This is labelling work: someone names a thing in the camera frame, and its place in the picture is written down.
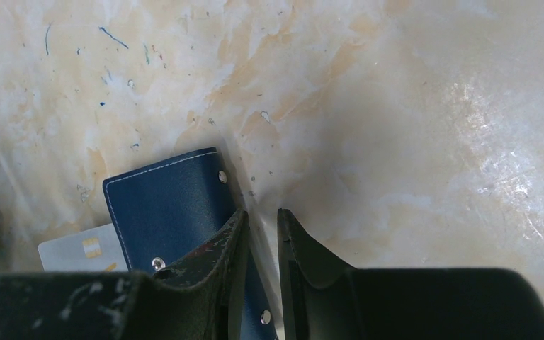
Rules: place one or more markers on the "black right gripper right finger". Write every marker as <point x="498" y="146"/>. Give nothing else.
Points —
<point x="324" y="297"/>

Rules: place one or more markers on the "blue leather card holder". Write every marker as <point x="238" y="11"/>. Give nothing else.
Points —
<point x="186" y="244"/>

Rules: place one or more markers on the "grey credit card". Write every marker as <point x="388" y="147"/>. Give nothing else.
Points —
<point x="94" y="250"/>

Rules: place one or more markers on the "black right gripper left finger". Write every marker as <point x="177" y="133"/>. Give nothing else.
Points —
<point x="126" y="300"/>

